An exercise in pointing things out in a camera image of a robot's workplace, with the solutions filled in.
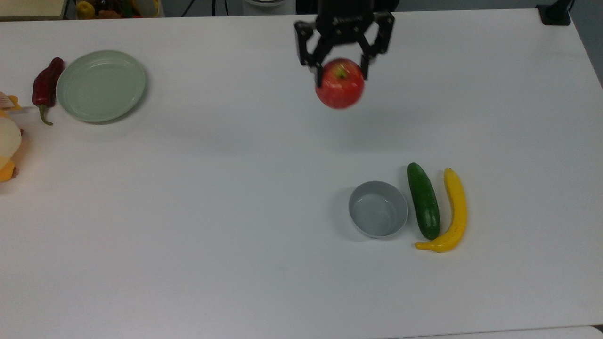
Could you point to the yellow paper toy tag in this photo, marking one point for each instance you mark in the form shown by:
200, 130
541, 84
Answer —
7, 101

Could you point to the yellow plush dinosaur toy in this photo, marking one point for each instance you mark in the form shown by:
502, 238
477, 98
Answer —
8, 141

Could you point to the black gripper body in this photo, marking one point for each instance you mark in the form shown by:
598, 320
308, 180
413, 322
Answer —
346, 21

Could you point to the grey metal bowl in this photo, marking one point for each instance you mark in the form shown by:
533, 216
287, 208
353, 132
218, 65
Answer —
378, 209

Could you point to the yellow toy lemon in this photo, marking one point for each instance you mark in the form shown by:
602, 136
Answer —
85, 9

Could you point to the wooden board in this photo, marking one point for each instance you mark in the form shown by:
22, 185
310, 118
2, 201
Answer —
28, 9

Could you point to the box of toy fruit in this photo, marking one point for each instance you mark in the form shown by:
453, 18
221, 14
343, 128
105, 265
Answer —
122, 9

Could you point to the red chili pepper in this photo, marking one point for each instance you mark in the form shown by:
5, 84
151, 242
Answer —
44, 87

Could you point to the green cucumber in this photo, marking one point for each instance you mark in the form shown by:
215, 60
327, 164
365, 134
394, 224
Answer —
424, 202

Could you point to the yellow banana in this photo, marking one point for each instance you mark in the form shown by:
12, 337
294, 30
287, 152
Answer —
458, 212

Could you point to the black corner clamp stand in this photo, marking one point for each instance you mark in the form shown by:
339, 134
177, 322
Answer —
553, 16

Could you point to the pale green plate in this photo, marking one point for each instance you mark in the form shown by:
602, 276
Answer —
101, 86

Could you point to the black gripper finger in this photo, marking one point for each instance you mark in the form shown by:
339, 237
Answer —
379, 40
308, 44

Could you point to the red apple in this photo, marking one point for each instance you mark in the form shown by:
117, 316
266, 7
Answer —
340, 87

